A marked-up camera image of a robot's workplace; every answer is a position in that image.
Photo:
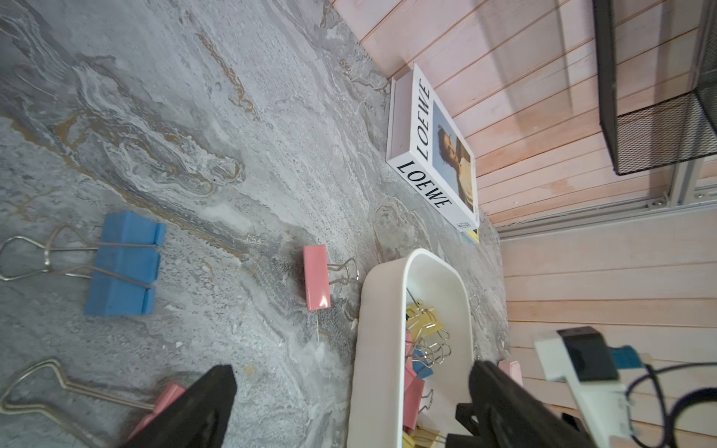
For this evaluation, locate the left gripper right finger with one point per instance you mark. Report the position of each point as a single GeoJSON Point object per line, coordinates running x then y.
{"type": "Point", "coordinates": [502, 414]}

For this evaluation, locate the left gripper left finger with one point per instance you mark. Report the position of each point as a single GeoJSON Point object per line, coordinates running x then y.
{"type": "Point", "coordinates": [198, 418]}

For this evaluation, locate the white storage box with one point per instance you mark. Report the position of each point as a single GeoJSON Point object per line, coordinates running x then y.
{"type": "Point", "coordinates": [376, 406]}

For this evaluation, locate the blue binder clip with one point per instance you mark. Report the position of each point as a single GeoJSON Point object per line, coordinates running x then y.
{"type": "Point", "coordinates": [126, 263]}

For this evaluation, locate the small pink binder clip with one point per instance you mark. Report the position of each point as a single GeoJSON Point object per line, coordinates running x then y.
{"type": "Point", "coordinates": [320, 275]}

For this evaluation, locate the white Loewe book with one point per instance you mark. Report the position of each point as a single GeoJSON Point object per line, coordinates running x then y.
{"type": "Point", "coordinates": [426, 149]}

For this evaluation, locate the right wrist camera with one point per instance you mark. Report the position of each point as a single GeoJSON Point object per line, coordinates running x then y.
{"type": "Point", "coordinates": [581, 358]}

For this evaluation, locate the black mesh wall basket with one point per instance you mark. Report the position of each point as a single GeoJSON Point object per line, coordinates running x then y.
{"type": "Point", "coordinates": [656, 84]}

